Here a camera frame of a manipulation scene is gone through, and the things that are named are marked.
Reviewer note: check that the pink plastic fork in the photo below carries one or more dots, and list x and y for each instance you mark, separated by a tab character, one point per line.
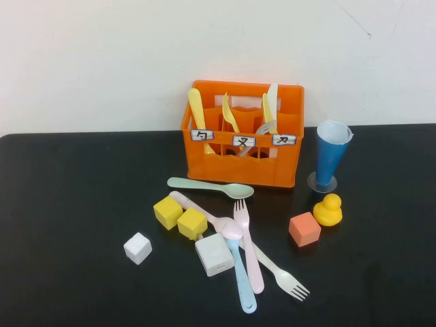
250	245

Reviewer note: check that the light blue plastic fork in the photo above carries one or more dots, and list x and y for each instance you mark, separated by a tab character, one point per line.
243	286

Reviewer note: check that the cream plastic fork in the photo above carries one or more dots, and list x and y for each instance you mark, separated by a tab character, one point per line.
282	279

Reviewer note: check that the orange plastic cutlery crate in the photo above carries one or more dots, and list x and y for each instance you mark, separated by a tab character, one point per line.
238	170

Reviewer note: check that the white paper label with character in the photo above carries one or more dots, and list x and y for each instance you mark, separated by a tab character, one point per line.
284	139
202	135
244	140

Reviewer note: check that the green plastic spoon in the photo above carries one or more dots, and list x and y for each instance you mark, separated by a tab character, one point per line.
238	191

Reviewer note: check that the grey plastic fork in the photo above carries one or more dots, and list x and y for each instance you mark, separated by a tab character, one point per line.
267	127

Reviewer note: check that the yellow plastic spoon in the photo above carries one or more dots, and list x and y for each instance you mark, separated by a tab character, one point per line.
197	105

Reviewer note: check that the yellow foam cube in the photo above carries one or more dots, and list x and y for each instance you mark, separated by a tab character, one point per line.
192	223
167	211

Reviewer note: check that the yellow plastic knife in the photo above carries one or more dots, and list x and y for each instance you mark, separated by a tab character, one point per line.
267	109

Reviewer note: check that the white plastic knife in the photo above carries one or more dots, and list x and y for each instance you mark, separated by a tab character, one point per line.
272	93

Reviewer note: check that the white charger block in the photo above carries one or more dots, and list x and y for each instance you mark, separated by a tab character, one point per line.
214	255

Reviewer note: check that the orange foam cube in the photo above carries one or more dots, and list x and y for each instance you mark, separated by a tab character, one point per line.
304	229

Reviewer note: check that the blue paper cone cup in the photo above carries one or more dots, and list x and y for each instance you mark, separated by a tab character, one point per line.
328	156

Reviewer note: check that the white foam cube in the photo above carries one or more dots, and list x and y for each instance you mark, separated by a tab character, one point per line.
137	248

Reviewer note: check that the yellow rubber duck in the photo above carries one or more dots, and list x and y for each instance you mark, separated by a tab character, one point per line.
327	213

